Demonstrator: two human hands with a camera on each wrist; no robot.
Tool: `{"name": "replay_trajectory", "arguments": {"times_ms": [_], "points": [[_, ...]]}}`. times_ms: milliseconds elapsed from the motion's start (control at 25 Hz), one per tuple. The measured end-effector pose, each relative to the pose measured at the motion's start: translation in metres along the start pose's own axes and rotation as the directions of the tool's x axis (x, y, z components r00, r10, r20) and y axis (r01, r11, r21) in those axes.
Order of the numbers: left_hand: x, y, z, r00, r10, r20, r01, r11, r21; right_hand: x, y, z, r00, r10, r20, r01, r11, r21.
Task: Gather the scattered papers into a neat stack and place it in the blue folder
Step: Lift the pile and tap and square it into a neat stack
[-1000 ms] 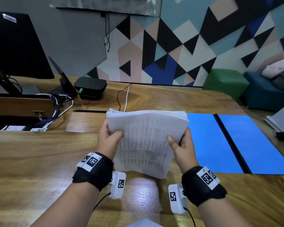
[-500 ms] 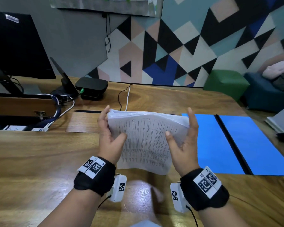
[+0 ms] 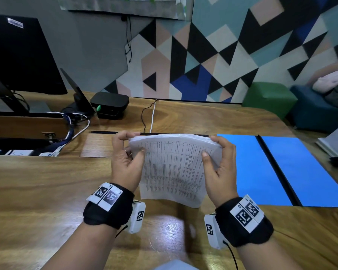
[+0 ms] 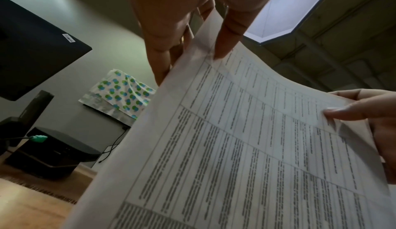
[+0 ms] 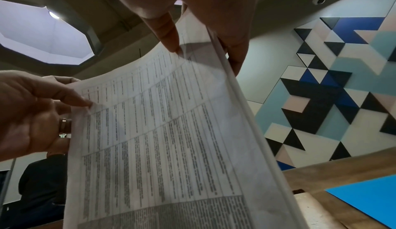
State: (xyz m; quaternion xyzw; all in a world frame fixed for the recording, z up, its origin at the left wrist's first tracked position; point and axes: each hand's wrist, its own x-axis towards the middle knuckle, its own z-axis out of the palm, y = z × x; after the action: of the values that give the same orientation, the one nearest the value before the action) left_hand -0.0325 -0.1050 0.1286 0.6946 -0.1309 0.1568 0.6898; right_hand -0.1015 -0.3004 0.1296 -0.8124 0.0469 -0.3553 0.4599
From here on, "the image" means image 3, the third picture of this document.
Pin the green ottoman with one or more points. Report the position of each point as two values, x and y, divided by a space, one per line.
267 98

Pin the open blue folder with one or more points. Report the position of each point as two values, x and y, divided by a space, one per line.
298 171

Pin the person's left forearm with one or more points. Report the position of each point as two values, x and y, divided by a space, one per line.
81 250

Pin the person's left hand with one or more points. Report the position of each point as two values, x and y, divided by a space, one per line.
124 168

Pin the stack of printed paper sheets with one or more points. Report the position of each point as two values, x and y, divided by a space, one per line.
173 168

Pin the person's left thumb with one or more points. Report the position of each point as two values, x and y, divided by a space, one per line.
138 159

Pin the black computer monitor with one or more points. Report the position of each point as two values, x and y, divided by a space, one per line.
22 56

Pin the blue armchair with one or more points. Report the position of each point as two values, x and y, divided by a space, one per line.
312 112

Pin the white power strip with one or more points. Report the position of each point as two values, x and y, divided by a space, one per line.
17 152

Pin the pink plush toy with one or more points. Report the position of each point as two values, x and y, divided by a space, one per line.
331 81

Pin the person's right forearm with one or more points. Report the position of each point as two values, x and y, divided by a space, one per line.
267 255

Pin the person's right thumb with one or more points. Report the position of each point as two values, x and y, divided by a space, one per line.
207 164

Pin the black monitor stand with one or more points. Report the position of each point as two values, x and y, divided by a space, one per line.
5 95

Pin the person's right hand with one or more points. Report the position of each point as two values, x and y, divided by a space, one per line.
224 179

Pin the black router box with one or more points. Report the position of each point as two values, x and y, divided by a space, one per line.
109 104

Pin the black wristband with marker tags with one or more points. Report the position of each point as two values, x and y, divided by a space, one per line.
112 210
242 224

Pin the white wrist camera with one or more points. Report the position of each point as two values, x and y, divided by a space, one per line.
138 216
212 231

